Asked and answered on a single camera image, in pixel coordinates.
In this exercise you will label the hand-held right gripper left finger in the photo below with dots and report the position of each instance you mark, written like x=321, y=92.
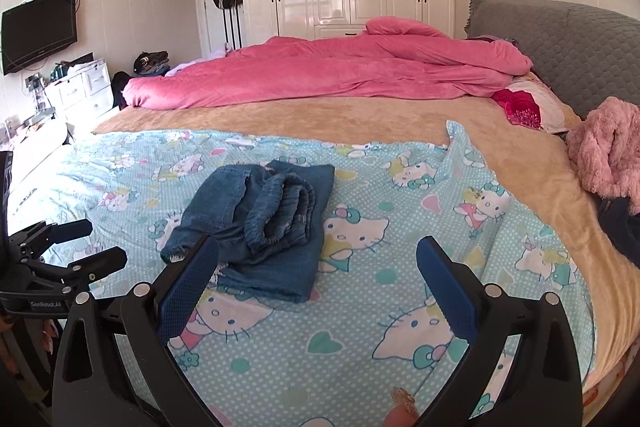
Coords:
x=187, y=287

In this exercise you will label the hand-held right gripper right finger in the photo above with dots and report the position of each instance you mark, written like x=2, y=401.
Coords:
x=447, y=292

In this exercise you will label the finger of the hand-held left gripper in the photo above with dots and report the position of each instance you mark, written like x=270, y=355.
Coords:
x=95, y=264
x=55, y=234

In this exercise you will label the blue denim garment with lace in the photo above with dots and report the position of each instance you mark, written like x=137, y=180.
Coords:
x=280, y=267

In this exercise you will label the person's left hand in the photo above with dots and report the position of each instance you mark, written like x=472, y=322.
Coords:
x=49, y=339

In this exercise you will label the person's right hand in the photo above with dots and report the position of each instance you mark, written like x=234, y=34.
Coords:
x=400, y=409

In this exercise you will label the white cushion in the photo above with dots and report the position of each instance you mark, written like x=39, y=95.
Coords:
x=40, y=147

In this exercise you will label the light blue cartoon cat blanket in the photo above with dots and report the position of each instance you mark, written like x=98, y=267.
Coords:
x=350, y=357

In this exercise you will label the white drawer cabinet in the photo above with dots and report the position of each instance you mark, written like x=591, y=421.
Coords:
x=85, y=92

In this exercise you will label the dark blue cloth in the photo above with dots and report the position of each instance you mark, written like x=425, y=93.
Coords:
x=620, y=227

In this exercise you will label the black bag on floor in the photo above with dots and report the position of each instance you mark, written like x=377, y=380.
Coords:
x=150, y=63

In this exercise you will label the red floral pillow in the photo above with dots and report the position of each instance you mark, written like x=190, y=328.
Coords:
x=520, y=107

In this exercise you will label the lilac cloth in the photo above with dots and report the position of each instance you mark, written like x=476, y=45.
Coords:
x=180, y=69

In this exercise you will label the pink fluffy garment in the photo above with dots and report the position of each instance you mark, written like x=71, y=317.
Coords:
x=610, y=142

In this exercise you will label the pink duvet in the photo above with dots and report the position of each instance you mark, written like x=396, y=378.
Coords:
x=325, y=72

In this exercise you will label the white door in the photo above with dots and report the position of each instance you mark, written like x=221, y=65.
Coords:
x=202, y=27

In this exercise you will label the grey quilted headboard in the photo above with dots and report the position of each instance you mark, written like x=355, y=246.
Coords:
x=575, y=42

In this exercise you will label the black wall television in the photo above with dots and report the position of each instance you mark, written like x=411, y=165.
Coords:
x=37, y=32

